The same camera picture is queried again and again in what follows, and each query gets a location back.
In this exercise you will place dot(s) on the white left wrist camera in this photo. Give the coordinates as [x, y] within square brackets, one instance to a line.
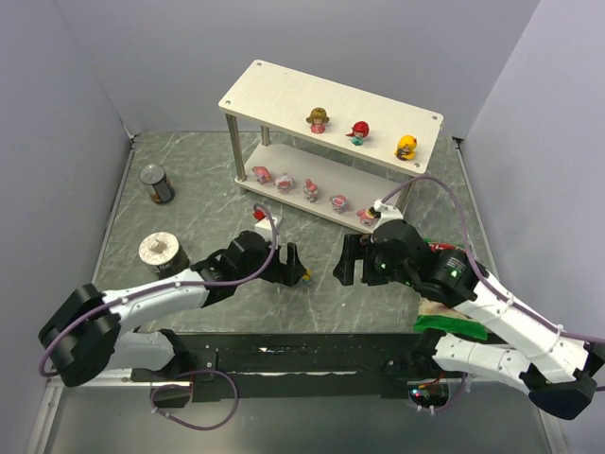
[265, 227]

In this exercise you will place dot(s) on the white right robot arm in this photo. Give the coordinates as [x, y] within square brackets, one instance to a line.
[555, 371]

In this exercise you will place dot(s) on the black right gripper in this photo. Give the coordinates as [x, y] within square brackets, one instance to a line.
[364, 261]

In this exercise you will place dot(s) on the pink round toy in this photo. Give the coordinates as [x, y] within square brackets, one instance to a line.
[261, 174]

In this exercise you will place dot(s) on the two-tier white wooden shelf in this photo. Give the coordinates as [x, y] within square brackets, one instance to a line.
[266, 110]

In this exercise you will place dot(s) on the small dark metal can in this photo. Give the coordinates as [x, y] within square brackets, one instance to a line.
[156, 183]

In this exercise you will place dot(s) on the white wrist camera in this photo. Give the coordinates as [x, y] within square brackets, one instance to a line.
[383, 212]
[265, 227]

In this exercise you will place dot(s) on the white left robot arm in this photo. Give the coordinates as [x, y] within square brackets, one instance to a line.
[95, 331]

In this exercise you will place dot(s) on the olive brown pink toy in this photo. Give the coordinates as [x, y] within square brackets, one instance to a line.
[317, 120]

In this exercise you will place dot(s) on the yellow duck burger toy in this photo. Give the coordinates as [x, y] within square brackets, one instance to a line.
[405, 150]

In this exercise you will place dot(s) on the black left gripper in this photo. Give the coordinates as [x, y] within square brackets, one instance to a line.
[282, 264]

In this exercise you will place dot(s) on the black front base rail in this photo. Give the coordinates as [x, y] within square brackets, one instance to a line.
[308, 365]

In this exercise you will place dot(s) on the small yellow blue toy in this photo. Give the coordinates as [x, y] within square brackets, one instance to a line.
[306, 278]

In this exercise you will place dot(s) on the red cherry toy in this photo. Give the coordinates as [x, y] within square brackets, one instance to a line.
[359, 132]

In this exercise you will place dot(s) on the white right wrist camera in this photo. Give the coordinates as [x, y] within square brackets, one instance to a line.
[383, 212]

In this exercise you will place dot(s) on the pink toy with blue bows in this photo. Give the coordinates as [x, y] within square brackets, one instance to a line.
[339, 204]

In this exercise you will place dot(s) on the green cassava chips bag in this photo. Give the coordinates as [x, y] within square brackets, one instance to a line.
[435, 315]

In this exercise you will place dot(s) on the pink white toy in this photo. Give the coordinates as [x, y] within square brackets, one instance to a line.
[310, 191]
[284, 183]

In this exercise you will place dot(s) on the pink toy with green hat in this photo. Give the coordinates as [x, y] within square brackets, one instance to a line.
[366, 217]

